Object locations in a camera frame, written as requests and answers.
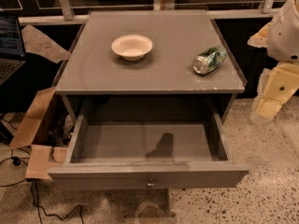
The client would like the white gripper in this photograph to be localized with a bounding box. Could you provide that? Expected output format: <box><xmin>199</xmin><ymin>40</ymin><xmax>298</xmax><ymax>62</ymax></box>
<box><xmin>248</xmin><ymin>0</ymin><xmax>299</xmax><ymax>63</ymax></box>

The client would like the green soda can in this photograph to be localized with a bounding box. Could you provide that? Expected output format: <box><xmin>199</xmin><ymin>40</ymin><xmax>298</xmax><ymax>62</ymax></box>
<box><xmin>192</xmin><ymin>46</ymin><xmax>227</xmax><ymax>76</ymax></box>

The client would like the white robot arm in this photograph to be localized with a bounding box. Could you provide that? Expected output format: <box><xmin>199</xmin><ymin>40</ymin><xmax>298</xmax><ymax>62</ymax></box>
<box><xmin>248</xmin><ymin>0</ymin><xmax>299</xmax><ymax>124</ymax></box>

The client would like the round metal drawer knob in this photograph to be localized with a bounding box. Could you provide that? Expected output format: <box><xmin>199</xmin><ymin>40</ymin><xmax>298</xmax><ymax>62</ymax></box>
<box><xmin>146</xmin><ymin>178</ymin><xmax>155</xmax><ymax>189</ymax></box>

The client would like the open grey top drawer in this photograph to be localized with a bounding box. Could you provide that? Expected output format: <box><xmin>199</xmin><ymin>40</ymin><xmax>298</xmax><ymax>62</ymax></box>
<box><xmin>49</xmin><ymin>111</ymin><xmax>249</xmax><ymax>189</ymax></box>

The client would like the white paper bowl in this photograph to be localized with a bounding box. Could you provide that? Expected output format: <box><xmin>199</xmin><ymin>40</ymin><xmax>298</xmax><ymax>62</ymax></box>
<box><xmin>111</xmin><ymin>35</ymin><xmax>153</xmax><ymax>62</ymax></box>

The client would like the grey wooden nightstand cabinet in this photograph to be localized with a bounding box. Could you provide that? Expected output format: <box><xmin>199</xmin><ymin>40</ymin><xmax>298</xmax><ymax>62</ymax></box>
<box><xmin>55</xmin><ymin>10</ymin><xmax>246</xmax><ymax>119</ymax></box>

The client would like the brown cardboard sheet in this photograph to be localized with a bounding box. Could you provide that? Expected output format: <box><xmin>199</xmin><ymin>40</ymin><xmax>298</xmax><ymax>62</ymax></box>
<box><xmin>21</xmin><ymin>25</ymin><xmax>71</xmax><ymax>63</ymax></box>

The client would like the brown cardboard box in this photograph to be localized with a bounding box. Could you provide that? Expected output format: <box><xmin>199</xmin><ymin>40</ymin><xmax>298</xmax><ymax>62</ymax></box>
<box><xmin>9</xmin><ymin>87</ymin><xmax>68</xmax><ymax>180</ymax></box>

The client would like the open laptop computer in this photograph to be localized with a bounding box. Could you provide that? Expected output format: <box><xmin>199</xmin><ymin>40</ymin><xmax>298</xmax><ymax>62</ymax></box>
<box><xmin>0</xmin><ymin>12</ymin><xmax>26</xmax><ymax>85</ymax></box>

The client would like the white metal railing frame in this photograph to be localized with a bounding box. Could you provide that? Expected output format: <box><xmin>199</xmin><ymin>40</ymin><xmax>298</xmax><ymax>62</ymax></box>
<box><xmin>0</xmin><ymin>0</ymin><xmax>299</xmax><ymax>26</ymax></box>

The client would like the black floor cable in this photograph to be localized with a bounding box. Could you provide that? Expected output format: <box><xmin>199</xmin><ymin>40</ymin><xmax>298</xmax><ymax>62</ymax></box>
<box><xmin>0</xmin><ymin>117</ymin><xmax>86</xmax><ymax>224</ymax></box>

